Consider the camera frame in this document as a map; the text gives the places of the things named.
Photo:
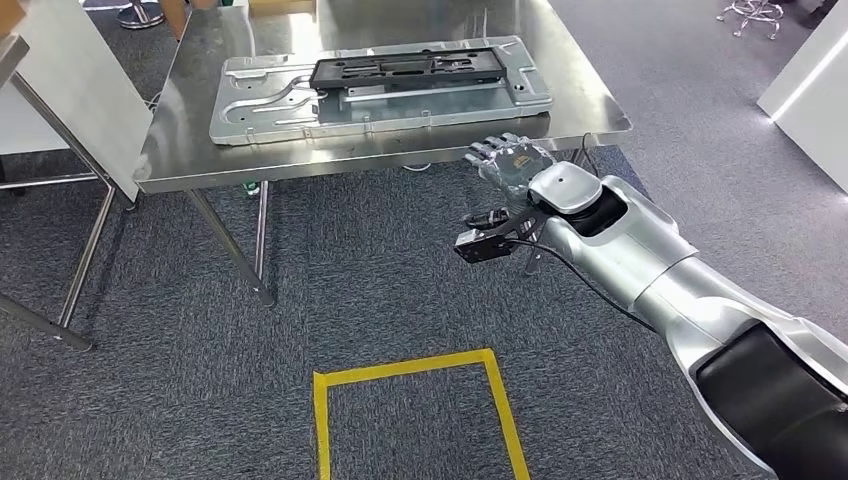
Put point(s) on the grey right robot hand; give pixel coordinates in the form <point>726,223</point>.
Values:
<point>520,166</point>

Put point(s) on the black plastic slotted panel part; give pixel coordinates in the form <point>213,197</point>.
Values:
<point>490,66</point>

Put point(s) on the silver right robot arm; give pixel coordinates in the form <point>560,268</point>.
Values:
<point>649,265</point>

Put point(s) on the steel workbench table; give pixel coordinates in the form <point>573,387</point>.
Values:
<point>199,159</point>

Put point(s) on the stamped metal sheet panel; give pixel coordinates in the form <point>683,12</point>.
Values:
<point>464,106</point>

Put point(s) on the yellow floor tape square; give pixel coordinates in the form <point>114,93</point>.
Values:
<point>397,368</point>

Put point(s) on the chrome stool base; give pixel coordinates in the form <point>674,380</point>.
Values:
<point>752,13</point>

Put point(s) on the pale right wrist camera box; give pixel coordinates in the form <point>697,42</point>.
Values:
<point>467,237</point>

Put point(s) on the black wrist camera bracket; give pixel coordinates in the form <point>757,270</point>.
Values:
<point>484,252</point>

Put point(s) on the white pedestal block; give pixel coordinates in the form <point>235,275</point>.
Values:
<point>815,112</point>

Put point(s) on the chrome pedestal base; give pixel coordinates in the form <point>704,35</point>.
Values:
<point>140,14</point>

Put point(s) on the white panel steel frame table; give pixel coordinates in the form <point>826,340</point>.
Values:
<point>86,99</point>

